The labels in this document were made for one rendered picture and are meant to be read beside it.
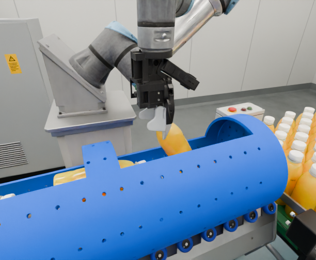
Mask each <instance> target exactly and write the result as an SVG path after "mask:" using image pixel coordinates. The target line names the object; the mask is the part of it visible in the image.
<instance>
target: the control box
mask: <svg viewBox="0 0 316 260"><path fill-rule="evenodd" d="M248 106H250V107H252V109H251V110H250V109H247V107H248ZM229 107H234V108H236V111H230V110H229V109H228V108H229ZM243 107H244V108H246V111H242V110H241V108H243ZM264 111H265V109H262V108H260V107H258V106H256V105H254V104H252V103H250V102H248V103H243V104H237V105H232V106H227V107H221V108H217V109H216V116H215V119H217V118H220V117H225V116H229V115H234V114H240V113H241V114H246V115H250V116H253V117H255V118H257V119H259V120H260V121H262V118H263V114H264Z"/></svg>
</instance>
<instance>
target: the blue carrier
mask: <svg viewBox="0 0 316 260"><path fill-rule="evenodd" d="M187 141H188V143H189V145H190V147H191V148H192V150H191V151H187V152H183V153H179V154H175V155H171V156H167V154H166V153H165V151H164V150H163V149H162V147H161V146H160V147H155V148H151V149H147V150H142V151H138V152H134V153H130V154H125V155H121V156H117V155H116V152H115V150H114V147H113V145H112V143H111V142H110V141H109V140H108V141H103V142H98V143H93V144H88V145H84V146H82V153H83V160H84V164H83V165H79V166H75V167H71V168H66V169H62V170H57V171H53V172H49V173H45V174H41V175H36V176H32V177H27V178H23V179H20V180H16V181H12V182H7V183H3V184H0V196H5V195H8V194H12V193H14V194H15V196H13V197H9V198H5V199H1V200H0V224H1V225H0V260H137V259H139V258H142V257H144V256H146V255H149V254H151V253H154V252H156V251H158V250H161V249H163V248H165V247H168V246H171V245H173V244H175V243H178V242H180V241H182V240H185V239H187V238H190V237H192V236H194V235H197V234H199V233H201V232H204V231H206V230H209V229H211V228H213V227H216V226H218V225H220V224H223V223H225V222H227V221H230V220H232V219H235V218H237V217H239V216H242V215H244V214H247V213H249V212H251V211H253V210H256V209H259V208H261V207H264V206H266V205H268V204H271V203H273V202H275V201H276V200H278V199H279V198H280V197H281V195H282V194H283V192H284V190H285V188H286V185H287V181H288V164H287V159H286V156H285V153H284V151H283V148H282V146H281V144H280V142H279V140H278V139H277V137H276V136H275V134H274V133H273V132H272V131H271V129H270V128H269V127H268V126H267V125H265V124H264V123H263V122H262V121H260V120H259V119H257V118H255V117H253V116H250V115H246V114H241V113H240V114H234V115H229V116H225V117H220V118H217V119H215V120H214V121H212V122H211V123H210V125H209V126H208V128H207V130H206V133H205V135H204V136H201V137H197V138H193V139H189V140H187ZM118 160H129V161H132V162H133V163H135V162H139V161H142V160H145V161H146V162H144V163H141V164H137V165H133V166H129V167H125V168H120V165H119V161H118ZM214 161H215V163H214ZM197 166H198V167H199V168H198V167H197ZM80 168H85V172H86V178H82V179H79V180H75V181H71V182H67V183H63V184H59V185H55V186H53V179H54V176H55V175H56V174H59V173H63V172H67V171H73V170H76V169H80ZM179 171H181V173H180V172H179ZM161 176H162V177H163V179H162V178H161ZM45 185H47V186H45ZM120 188H123V191H121V190H120ZM102 193H106V195H105V196H102ZM83 199H86V201H85V202H83V201H82V200H83ZM59 208H60V209H59ZM29 214H31V217H30V218H29V217H28V215H29ZM140 225H141V226H140ZM122 232H123V233H122ZM103 239H104V240H103ZM79 248H80V249H79Z"/></svg>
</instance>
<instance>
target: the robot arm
mask: <svg viewBox="0 0 316 260"><path fill-rule="evenodd" d="M136 2H137V26H138V27H137V38H136V37H135V36H134V35H133V34H132V33H131V32H130V31H129V30H128V29H127V28H125V27H124V26H123V25H122V24H120V23H119V22H117V21H112V22H110V23H109V24H108V25H107V26H106V27H105V28H104V30H103V31H102V32H101V33H100V34H99V35H98V36H97V37H96V38H95V39H94V41H93V42H92V43H91V44H90V45H89V46H88V47H87V48H86V49H84V50H82V51H80V52H78V53H76V54H75V55H73V56H72V57H71V58H70V59H69V63H70V65H71V66H72V67H73V69H74V70H75V71H76V72H77V73H78V74H79V75H80V76H81V77H82V78H83V79H84V80H86V81H87V82H89V83H90V84H91V85H93V86H94V87H96V88H98V89H101V88H102V87H103V86H104V84H105V82H106V80H107V78H108V76H109V74H110V72H111V70H112V69H113V68H114V67H116V68H117V69H118V70H119V72H120V73H121V74H122V75H123V76H124V77H125V78H126V79H127V80H128V81H129V82H130V90H131V98H137V105H138V107H139V108H140V109H142V108H146V109H144V110H143V111H141V112H140V113H139V118H140V119H145V120H150V121H149V122H148V124H147V129H148V130H150V131H161V132H162V139H163V140H165V139H166V137H167V135H168V133H169V130H170V128H171V124H172V122H173V117H174V113H175V103H174V89H173V84H172V78H173V79H175V80H176V81H178V82H179V83H180V85H181V86H183V88H185V89H188V90H190V89H191V90H194V91H195V90H196V88H197V86H198V85H199V83H200V82H199V81H198V80H197V78H196V77H194V76H193V75H192V74H189V73H186V72H185V71H183V70H182V69H180V68H179V67H178V66H176V65H175V64H174V63H172V62H171V61H169V59H170V58H171V57H172V56H173V55H174V54H175V53H176V52H177V51H178V50H179V49H180V48H181V47H182V46H183V45H184V44H185V43H186V42H187V41H188V40H189V39H190V38H191V37H192V36H193V35H194V34H195V33H196V32H198V31H199V30H200V29H201V28H202V27H203V26H204V25H205V24H206V23H207V22H208V21H209V20H210V19H211V18H212V17H219V16H220V15H222V14H223V13H224V14H225V15H228V14H229V13H230V11H231V10H232V9H233V8H234V7H235V5H236V4H237V3H238V2H239V0H136ZM163 72H164V73H163ZM132 85H133V86H134V87H135V90H136V91H134V93H132ZM163 104H164V106H163Z"/></svg>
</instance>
